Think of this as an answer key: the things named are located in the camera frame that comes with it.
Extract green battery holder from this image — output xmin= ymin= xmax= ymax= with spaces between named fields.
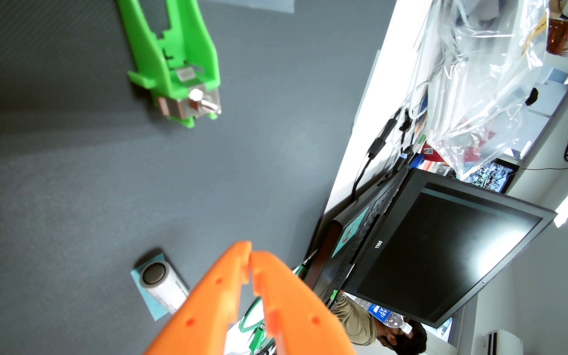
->
xmin=116 ymin=0 xmax=223 ymax=129

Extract grey tape strip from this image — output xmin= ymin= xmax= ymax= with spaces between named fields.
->
xmin=205 ymin=0 xmax=295 ymax=14

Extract person in khaki shirt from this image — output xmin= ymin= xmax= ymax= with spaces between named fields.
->
xmin=331 ymin=293 xmax=428 ymax=355

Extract water bottle blue label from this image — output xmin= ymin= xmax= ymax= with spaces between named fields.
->
xmin=367 ymin=303 xmax=413 ymax=335

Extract black Dell laptop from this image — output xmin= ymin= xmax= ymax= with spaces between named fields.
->
xmin=304 ymin=168 xmax=558 ymax=328

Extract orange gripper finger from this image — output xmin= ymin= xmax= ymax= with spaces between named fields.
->
xmin=251 ymin=250 xmax=357 ymax=355
xmin=143 ymin=241 xmax=253 ymax=355

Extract green cable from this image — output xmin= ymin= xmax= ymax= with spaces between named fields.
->
xmin=239 ymin=296 xmax=271 ymax=355

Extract clear plastic bag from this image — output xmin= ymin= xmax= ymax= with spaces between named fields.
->
xmin=412 ymin=0 xmax=561 ymax=180

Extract black cable with adapter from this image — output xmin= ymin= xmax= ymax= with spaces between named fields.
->
xmin=350 ymin=111 xmax=403 ymax=198

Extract light blue paper patch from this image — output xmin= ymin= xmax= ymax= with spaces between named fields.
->
xmin=130 ymin=253 xmax=176 ymax=322

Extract small monitor with picture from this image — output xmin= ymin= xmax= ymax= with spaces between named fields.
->
xmin=461 ymin=158 xmax=519 ymax=194

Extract white cylindrical battery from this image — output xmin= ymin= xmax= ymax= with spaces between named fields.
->
xmin=139 ymin=261 xmax=189 ymax=315

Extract white air conditioner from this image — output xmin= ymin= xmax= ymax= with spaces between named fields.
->
xmin=484 ymin=329 xmax=524 ymax=355

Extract dark grey table mat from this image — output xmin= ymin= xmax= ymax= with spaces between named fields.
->
xmin=0 ymin=0 xmax=398 ymax=355

